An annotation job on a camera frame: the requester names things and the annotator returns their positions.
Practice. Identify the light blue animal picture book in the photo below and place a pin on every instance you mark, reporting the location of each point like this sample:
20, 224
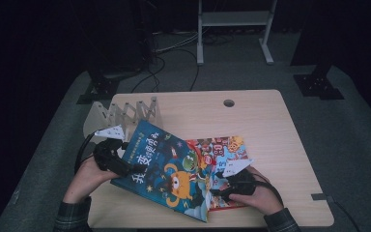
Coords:
235, 151

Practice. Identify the person's right hand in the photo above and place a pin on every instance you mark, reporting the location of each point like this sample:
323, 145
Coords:
265, 199

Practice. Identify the dark blue monster picture book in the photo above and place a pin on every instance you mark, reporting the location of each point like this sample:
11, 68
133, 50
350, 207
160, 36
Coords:
161, 167

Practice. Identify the person's left hand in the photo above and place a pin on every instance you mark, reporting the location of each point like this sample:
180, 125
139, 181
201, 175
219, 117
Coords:
83, 183

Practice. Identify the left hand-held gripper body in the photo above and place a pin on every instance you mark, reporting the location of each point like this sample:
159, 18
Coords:
109, 154

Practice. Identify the clear folding book rack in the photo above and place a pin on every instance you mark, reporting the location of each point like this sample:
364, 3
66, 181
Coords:
122, 112

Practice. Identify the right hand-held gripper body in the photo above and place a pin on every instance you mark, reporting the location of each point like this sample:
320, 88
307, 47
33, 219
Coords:
243, 185

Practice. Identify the white metal stand frame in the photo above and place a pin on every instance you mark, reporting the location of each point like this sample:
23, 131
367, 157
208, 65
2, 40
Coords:
235, 18

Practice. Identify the grey tape strip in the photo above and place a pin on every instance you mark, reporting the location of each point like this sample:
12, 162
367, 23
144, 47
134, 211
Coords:
319, 196

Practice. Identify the black stand base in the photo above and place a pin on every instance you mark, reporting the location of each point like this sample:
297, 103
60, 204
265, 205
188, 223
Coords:
101, 88
319, 83

